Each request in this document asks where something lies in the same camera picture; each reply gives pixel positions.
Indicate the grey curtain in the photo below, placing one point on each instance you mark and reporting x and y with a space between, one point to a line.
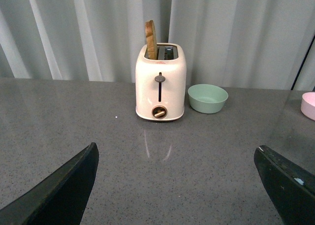
267 44

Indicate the green bowl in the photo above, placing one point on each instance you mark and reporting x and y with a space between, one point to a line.
206 98

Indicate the pink bowl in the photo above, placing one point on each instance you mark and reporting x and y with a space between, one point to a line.
308 105

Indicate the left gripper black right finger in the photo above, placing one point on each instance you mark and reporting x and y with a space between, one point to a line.
290 187

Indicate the toast slice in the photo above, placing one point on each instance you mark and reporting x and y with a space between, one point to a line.
152 48

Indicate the cream toaster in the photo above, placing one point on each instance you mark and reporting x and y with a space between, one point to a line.
161 84

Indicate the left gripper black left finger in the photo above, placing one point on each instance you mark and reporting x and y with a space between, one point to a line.
61 198

